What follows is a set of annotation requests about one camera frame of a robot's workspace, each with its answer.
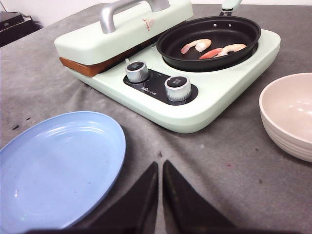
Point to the beige ribbed bowl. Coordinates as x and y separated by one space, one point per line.
286 113

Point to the black frying pan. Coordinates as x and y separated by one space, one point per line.
222 30

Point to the pink shrimp pieces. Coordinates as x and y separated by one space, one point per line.
200 45

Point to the grey felt table mat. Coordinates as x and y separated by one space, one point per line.
232 162

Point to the silver control knob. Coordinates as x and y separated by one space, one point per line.
137 71
178 88

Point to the breakfast maker hinged lid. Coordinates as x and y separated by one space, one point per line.
89 45

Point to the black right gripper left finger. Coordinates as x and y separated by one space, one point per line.
129 214

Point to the left silver control knob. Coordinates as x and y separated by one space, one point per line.
137 71

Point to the black background equipment box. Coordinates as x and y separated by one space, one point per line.
15 25

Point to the blue round plate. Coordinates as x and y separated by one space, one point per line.
56 172

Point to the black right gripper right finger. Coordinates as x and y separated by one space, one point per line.
192 213

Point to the right silver control knob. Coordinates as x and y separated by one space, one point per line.
178 88

